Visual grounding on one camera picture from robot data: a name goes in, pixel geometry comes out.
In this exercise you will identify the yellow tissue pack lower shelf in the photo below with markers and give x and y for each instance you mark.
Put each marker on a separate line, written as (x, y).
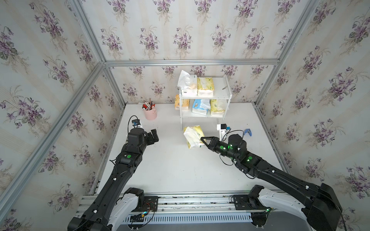
(218, 107)

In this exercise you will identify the pink pen cup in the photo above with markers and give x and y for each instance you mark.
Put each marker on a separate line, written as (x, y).
(150, 114)

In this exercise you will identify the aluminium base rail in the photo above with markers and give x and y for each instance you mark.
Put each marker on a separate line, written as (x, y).
(197, 208)

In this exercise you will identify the blue tissue pack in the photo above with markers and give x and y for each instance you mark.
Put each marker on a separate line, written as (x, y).
(201, 106)

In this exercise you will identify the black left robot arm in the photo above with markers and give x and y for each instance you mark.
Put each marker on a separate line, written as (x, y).
(109, 209)

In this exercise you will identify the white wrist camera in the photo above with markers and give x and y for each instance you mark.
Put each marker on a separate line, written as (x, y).
(136, 123)
(223, 129)

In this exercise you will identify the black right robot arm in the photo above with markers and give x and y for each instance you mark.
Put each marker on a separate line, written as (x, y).
(317, 204)

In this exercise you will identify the orange tissue pack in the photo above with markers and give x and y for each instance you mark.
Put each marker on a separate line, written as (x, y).
(185, 105)

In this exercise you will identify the red pens in cup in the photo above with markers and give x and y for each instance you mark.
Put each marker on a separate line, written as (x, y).
(147, 104)

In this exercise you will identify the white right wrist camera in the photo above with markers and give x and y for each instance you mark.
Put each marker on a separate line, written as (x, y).
(223, 129)

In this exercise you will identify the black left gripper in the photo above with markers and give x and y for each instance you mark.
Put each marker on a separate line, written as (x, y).
(150, 140)

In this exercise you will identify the white tissue box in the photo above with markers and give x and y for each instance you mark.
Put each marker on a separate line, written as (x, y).
(188, 84)

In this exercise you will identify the white two-tier shelf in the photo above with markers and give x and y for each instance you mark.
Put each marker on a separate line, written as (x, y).
(207, 97)

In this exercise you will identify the yellow green tissue pack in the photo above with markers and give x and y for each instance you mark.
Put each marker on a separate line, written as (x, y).
(193, 136)

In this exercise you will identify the blue plastic clip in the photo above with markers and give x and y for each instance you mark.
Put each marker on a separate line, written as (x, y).
(248, 132)

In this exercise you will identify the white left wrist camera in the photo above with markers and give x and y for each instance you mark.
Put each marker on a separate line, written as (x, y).
(136, 123)

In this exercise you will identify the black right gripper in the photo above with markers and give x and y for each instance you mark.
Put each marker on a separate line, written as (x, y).
(213, 144)

